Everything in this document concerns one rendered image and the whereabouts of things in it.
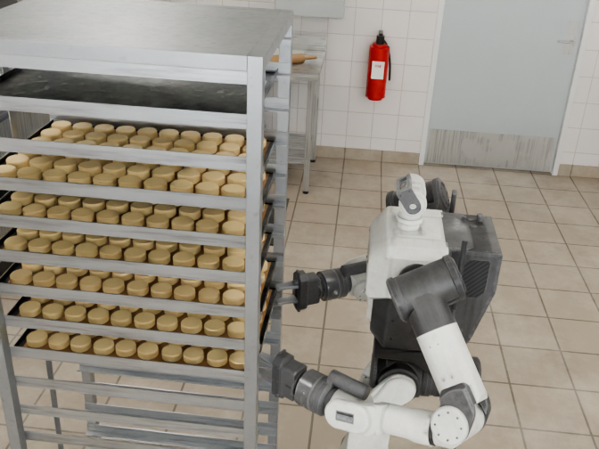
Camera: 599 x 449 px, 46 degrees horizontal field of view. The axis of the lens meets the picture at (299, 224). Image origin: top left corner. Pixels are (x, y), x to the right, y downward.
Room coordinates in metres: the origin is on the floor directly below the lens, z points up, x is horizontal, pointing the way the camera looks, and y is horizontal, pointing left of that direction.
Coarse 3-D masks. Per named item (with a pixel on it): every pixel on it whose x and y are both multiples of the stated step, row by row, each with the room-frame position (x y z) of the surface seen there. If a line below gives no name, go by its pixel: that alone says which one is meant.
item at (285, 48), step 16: (288, 48) 1.75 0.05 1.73; (288, 80) 1.75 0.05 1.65; (288, 96) 1.75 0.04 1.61; (288, 112) 1.75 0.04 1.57; (288, 128) 1.76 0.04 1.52; (288, 144) 1.77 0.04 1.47; (272, 320) 1.76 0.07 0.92; (272, 352) 1.76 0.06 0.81; (272, 400) 1.76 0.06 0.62; (272, 416) 1.76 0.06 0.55
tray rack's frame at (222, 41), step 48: (48, 0) 1.76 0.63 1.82; (96, 0) 1.79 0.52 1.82; (0, 48) 1.35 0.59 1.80; (48, 48) 1.34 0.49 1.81; (96, 48) 1.33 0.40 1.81; (144, 48) 1.33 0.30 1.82; (192, 48) 1.34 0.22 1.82; (240, 48) 1.36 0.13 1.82; (0, 336) 1.36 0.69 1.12; (0, 384) 1.36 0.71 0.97
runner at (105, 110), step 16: (0, 96) 1.38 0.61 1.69; (48, 112) 1.37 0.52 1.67; (64, 112) 1.37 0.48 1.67; (80, 112) 1.37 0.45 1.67; (96, 112) 1.36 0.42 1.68; (112, 112) 1.36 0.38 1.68; (128, 112) 1.36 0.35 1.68; (144, 112) 1.36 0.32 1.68; (160, 112) 1.35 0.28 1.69; (176, 112) 1.35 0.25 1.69; (192, 112) 1.35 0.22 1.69; (208, 112) 1.34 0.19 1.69; (224, 112) 1.34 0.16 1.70; (240, 128) 1.34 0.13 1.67
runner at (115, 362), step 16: (16, 352) 1.39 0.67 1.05; (32, 352) 1.38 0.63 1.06; (48, 352) 1.38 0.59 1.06; (64, 352) 1.38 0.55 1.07; (128, 368) 1.36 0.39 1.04; (144, 368) 1.36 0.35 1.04; (160, 368) 1.36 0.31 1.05; (176, 368) 1.35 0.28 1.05; (192, 368) 1.35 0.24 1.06; (208, 368) 1.35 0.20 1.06; (224, 368) 1.34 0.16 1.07
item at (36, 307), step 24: (264, 264) 1.70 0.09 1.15; (24, 312) 1.42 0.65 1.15; (48, 312) 1.42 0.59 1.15; (72, 312) 1.42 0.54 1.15; (96, 312) 1.43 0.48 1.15; (120, 312) 1.43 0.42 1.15; (144, 312) 1.44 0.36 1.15; (168, 312) 1.45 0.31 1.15; (216, 336) 1.38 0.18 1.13; (240, 336) 1.37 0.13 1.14
